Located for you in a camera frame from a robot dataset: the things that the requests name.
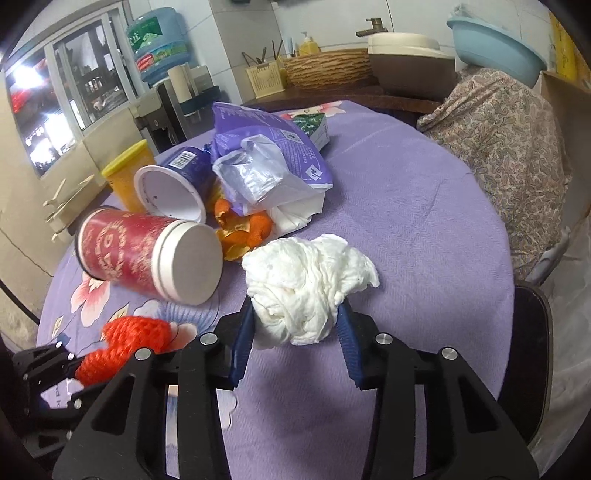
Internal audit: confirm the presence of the white tissue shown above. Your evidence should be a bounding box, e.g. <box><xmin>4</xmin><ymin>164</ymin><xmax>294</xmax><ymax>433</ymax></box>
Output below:
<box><xmin>266</xmin><ymin>193</ymin><xmax>325</xmax><ymax>237</ymax></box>
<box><xmin>242</xmin><ymin>234</ymin><xmax>380</xmax><ymax>349</ymax></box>

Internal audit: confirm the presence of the window with metal frame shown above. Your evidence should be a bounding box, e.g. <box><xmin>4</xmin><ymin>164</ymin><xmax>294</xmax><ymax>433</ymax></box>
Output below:
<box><xmin>4</xmin><ymin>1</ymin><xmax>145</xmax><ymax>178</ymax></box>

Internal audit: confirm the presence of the paisley patterned cloth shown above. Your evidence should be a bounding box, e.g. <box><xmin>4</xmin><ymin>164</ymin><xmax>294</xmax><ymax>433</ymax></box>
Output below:
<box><xmin>417</xmin><ymin>67</ymin><xmax>571</xmax><ymax>279</ymax></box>

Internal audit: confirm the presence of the blue water jug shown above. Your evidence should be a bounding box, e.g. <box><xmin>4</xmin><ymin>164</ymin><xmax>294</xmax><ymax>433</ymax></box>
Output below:
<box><xmin>126</xmin><ymin>7</ymin><xmax>190</xmax><ymax>86</ymax></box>

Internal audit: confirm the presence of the yellow soap dispenser bottle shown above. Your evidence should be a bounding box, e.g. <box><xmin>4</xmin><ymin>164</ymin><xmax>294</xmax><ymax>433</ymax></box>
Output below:
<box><xmin>297</xmin><ymin>31</ymin><xmax>322</xmax><ymax>57</ymax></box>

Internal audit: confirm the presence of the green white snack packet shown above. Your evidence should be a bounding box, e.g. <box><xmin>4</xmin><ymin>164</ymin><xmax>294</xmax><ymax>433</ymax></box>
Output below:
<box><xmin>281</xmin><ymin>113</ymin><xmax>329</xmax><ymax>151</ymax></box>

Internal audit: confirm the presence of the purple snack bag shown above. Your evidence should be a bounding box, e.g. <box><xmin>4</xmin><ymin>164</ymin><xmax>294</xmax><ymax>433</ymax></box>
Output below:
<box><xmin>211</xmin><ymin>102</ymin><xmax>332</xmax><ymax>216</ymax></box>

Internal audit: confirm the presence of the orange peel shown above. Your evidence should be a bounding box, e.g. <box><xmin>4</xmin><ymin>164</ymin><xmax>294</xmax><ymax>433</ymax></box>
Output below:
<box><xmin>213</xmin><ymin>199</ymin><xmax>273</xmax><ymax>262</ymax></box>

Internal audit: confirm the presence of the brass faucet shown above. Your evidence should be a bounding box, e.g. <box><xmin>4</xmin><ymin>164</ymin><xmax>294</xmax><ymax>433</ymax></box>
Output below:
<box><xmin>356</xmin><ymin>17</ymin><xmax>389</xmax><ymax>38</ymax></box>

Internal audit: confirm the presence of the black water dispenser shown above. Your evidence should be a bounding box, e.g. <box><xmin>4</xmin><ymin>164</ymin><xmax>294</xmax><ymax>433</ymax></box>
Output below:
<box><xmin>130</xmin><ymin>66</ymin><xmax>221</xmax><ymax>154</ymax></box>

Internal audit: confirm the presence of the woven wicker basket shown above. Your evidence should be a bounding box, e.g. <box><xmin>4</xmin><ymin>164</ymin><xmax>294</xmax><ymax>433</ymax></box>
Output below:
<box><xmin>283</xmin><ymin>49</ymin><xmax>374</xmax><ymax>90</ymax></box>

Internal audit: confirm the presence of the red knitted foam net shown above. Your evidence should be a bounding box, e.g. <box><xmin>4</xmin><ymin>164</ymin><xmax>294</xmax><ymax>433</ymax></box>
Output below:
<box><xmin>74</xmin><ymin>316</ymin><xmax>172</xmax><ymax>387</ymax></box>

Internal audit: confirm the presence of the red paper coffee cup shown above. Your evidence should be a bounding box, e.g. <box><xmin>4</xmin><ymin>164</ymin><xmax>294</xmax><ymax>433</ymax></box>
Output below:
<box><xmin>75</xmin><ymin>207</ymin><xmax>223</xmax><ymax>306</ymax></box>

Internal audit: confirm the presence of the beige chopstick holder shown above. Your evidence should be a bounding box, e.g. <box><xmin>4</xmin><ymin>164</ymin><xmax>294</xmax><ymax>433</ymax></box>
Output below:
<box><xmin>245</xmin><ymin>61</ymin><xmax>284</xmax><ymax>99</ymax></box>

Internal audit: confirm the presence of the light blue plastic basin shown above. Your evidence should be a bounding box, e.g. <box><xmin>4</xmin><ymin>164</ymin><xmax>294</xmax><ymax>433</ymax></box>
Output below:
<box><xmin>447</xmin><ymin>15</ymin><xmax>548</xmax><ymax>88</ymax></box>

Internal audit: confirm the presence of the white tissue under bag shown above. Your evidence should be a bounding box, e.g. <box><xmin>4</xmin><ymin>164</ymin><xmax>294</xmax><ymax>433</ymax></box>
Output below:
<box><xmin>266</xmin><ymin>193</ymin><xmax>325</xmax><ymax>237</ymax></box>

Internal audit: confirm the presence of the blue yogurt cup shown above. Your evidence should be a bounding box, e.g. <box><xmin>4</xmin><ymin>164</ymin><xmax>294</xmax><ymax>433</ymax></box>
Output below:
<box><xmin>134</xmin><ymin>146</ymin><xmax>215</xmax><ymax>224</ymax></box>

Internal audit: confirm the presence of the yellow cylindrical can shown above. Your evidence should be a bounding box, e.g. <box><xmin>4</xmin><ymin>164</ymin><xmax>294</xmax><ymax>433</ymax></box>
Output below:
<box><xmin>101</xmin><ymin>139</ymin><xmax>155</xmax><ymax>213</ymax></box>

